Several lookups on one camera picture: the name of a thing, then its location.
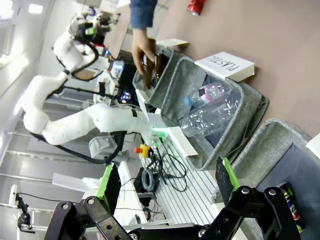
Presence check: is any small pink-label water bottle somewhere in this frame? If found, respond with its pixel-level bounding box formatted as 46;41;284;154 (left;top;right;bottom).
184;81;233;109

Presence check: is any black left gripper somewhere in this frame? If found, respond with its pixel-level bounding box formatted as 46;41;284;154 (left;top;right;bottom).
74;21;101;41

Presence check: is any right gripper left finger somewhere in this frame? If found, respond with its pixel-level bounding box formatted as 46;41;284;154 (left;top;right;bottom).
44;162;131;240

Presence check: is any aluminium rail base plate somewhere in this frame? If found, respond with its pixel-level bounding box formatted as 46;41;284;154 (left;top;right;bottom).
138;124;221;226

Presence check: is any red drink can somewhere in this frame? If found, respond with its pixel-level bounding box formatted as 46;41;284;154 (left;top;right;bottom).
186;0;208;17

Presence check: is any black cable bundle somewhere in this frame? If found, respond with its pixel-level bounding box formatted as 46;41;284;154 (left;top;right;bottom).
148;139;189;193

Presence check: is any yellow emergency stop button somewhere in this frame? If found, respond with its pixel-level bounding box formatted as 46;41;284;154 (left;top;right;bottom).
133;143;154;159

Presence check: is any black camera tripod mount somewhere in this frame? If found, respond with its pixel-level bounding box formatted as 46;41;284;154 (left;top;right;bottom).
14;191;36;235

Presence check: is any person right hand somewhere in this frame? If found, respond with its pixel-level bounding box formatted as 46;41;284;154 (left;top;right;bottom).
130;28;157;76

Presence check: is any large clear plastic bottle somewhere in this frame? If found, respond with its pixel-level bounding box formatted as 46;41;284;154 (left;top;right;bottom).
179;98;242;138

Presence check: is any brown glass bottle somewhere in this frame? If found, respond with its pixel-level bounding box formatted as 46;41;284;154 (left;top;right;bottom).
142;38;164;89

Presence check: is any colourful printed drink can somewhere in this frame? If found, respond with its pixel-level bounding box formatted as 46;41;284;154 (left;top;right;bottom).
279;183;306;233

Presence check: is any grey coiled cable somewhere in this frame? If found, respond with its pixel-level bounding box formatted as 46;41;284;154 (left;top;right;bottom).
141;167;155;193

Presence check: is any grey fabric bottle basket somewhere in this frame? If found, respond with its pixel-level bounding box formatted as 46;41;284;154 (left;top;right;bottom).
131;47;176;113

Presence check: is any grey fabric plastic basket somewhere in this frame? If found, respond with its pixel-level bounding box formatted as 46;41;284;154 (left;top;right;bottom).
159;56;270;172

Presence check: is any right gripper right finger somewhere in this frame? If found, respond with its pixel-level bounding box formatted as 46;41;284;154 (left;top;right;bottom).
199;156;302;240

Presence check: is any person right forearm denim sleeve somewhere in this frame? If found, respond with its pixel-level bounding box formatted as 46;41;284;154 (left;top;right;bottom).
129;0;159;30

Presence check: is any brown wooden board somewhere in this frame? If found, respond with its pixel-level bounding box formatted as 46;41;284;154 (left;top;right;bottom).
103;3;132;60

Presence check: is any white PLASTIC label sign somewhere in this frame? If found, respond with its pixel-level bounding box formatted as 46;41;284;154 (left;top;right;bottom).
167;126;199;158

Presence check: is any black computer with lights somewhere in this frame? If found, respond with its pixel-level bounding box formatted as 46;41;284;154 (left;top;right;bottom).
116;63;140;106

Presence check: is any grey fabric can basket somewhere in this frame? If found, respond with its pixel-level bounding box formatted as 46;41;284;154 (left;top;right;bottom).
211;118;320;240

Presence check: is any white folded bottle tent card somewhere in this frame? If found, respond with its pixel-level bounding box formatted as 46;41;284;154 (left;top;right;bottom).
155;37;190;50

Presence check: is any white folded plastic tent card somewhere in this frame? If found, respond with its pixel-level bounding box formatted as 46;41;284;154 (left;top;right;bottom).
194;51;256;83

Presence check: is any white BOTTLE label sign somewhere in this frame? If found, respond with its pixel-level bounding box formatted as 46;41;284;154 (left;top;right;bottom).
135;89;162;122

